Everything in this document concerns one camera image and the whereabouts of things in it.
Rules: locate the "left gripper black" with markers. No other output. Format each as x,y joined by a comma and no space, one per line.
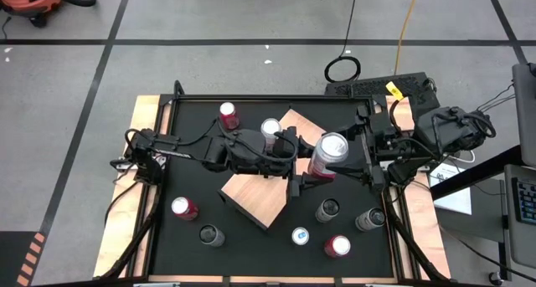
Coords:
276,163

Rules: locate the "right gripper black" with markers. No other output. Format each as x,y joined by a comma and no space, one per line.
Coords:
381,145

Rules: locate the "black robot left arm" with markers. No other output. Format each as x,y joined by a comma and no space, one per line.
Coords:
176,152

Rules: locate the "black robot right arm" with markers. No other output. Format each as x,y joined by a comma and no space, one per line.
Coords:
452,130

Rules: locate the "white Celsius can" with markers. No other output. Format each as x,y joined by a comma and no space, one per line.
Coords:
209,234
330,206
374,216

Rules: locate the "yellow tape tag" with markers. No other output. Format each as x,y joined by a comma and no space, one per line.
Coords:
394,90

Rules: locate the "red soda can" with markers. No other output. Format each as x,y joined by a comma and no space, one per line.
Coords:
340,245
182,205
228,110

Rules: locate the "black table mat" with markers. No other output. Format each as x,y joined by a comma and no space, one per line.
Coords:
276,259

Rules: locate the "white paper sheet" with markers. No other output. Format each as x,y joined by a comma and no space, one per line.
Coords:
456,203

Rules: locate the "black metal beam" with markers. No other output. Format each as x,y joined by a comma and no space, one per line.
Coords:
477,172

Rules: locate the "light grey computer tower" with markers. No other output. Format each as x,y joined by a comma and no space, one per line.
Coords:
525,111

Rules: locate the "dark computer keyboard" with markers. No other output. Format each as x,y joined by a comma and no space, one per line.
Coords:
527,201

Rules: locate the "grey desk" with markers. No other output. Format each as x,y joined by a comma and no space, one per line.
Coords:
519,245

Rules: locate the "black caster wheel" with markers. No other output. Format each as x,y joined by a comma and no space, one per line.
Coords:
495,278

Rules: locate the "black orange striped floor mat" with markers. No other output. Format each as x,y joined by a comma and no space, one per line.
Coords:
12,257

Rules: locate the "orange shop vacuum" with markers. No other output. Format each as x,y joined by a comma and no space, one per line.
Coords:
25,0

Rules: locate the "wooden shelf with black frame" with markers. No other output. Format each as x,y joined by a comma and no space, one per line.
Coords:
255,199

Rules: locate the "black aluminium table frame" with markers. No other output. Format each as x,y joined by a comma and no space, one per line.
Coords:
147,257

